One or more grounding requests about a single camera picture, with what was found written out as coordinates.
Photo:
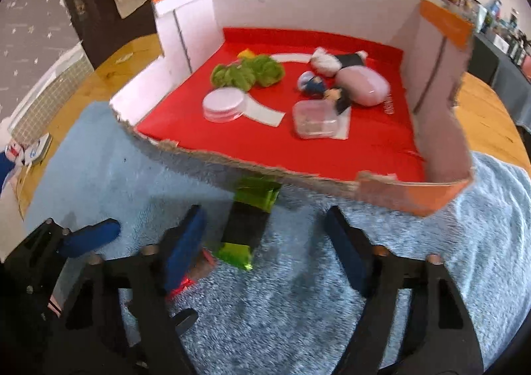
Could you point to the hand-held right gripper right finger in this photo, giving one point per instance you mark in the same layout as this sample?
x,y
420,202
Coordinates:
x,y
346,252

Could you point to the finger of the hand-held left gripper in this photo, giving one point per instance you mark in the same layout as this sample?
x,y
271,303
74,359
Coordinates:
x,y
184,319
89,236

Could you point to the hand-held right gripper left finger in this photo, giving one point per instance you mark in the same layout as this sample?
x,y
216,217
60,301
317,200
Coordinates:
x,y
184,248

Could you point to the red thread spool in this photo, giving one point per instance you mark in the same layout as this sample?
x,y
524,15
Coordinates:
x,y
203,267

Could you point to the black package with green foil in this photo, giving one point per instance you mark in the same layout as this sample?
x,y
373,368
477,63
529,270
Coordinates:
x,y
249,225

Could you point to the orange cardboard box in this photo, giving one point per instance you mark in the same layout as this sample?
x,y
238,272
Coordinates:
x,y
290,151

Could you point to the clear plastic box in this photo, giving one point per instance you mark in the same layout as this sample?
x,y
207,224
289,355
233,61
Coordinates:
x,y
317,118

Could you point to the white round tin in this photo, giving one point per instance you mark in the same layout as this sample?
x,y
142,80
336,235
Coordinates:
x,y
224,103

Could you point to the black-haired figurine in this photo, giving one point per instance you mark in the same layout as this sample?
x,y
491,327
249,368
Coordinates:
x,y
338,99

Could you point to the pink oval case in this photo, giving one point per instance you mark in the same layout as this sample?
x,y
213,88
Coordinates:
x,y
365,86

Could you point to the blue-cap figurine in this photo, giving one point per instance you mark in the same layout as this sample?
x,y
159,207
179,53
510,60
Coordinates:
x,y
311,82

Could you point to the green leafy toy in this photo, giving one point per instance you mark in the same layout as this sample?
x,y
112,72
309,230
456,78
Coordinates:
x,y
269,70
226,76

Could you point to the black and white rice ball toy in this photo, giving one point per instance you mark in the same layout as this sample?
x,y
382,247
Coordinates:
x,y
338,62

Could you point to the small pink and yellow figurine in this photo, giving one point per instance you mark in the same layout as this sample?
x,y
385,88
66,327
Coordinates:
x,y
247,54

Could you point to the blue fluffy towel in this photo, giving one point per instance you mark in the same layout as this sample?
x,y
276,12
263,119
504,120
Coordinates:
x,y
290,308

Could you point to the white hand fan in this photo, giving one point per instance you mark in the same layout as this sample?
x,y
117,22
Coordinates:
x,y
39,149

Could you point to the side table with dark cloth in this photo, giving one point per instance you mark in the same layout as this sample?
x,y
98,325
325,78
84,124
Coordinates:
x,y
514,88

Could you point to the row of bottles and boxes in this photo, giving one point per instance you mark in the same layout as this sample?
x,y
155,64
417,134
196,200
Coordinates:
x,y
504,26

